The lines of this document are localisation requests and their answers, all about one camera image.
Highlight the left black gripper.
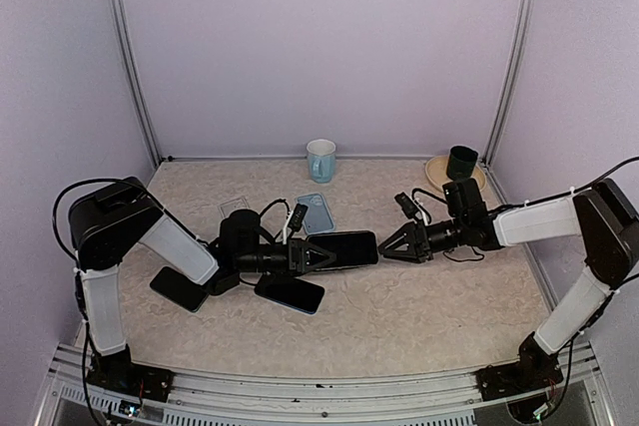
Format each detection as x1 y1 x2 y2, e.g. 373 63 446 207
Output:
237 237 336 277

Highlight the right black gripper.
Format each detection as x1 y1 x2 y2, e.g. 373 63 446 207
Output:
378 214 468 262

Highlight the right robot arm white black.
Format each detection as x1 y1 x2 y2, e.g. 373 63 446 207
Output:
368 160 638 374

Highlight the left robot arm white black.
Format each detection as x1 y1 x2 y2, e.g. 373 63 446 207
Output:
53 177 336 391

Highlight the light blue phone case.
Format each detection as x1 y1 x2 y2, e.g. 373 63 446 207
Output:
297 193 335 235

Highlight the black phone blue edge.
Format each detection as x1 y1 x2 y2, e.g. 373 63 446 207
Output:
254 275 325 314

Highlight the clear phone case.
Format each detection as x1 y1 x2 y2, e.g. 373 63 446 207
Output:
219 197 250 218

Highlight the black phone left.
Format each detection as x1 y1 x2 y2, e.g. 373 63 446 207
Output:
150 266 209 312

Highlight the beige plate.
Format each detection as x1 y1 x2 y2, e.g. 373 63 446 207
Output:
424 155 487 193

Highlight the dark green cup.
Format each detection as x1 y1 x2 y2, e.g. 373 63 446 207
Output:
445 146 478 181

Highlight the light blue mug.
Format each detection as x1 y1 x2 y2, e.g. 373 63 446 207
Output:
307 139 336 184

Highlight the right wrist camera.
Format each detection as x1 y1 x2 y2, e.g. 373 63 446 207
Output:
394 193 431 225

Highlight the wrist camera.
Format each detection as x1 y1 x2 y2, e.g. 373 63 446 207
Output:
282 204 308 244
394 193 431 225

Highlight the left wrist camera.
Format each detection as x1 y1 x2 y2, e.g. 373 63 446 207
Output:
282 204 308 244

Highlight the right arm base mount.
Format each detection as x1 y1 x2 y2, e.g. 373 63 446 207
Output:
474 332 564 401

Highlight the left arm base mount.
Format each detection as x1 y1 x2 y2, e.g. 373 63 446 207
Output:
87 345 175 403

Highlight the right aluminium frame post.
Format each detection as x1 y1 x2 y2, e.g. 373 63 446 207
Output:
483 0 534 170

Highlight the aluminium frame post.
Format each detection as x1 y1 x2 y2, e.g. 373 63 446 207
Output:
483 0 534 170
109 0 163 168

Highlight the left aluminium frame post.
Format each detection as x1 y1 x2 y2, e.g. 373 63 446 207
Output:
109 0 163 168

